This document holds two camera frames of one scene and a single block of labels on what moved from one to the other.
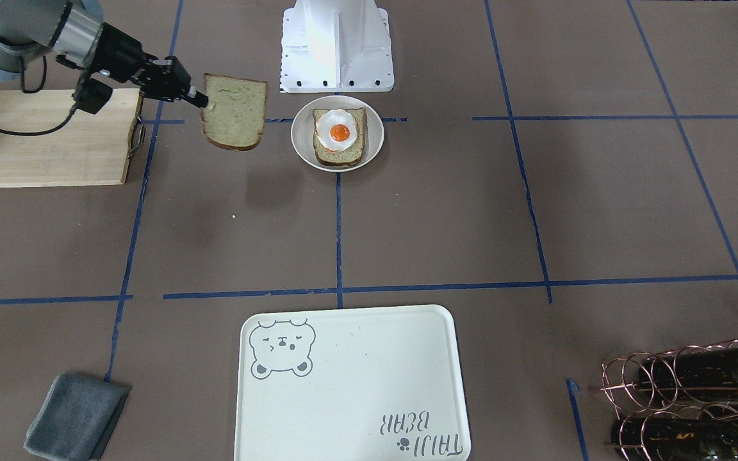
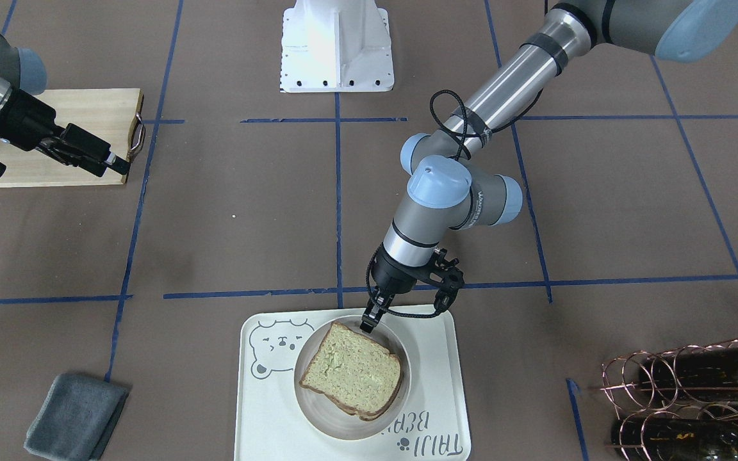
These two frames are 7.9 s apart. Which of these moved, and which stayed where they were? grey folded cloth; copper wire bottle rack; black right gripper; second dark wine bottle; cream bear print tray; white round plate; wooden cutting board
Moved: black right gripper; white round plate
Stayed: copper wire bottle rack; second dark wine bottle; wooden cutting board; grey folded cloth; cream bear print tray
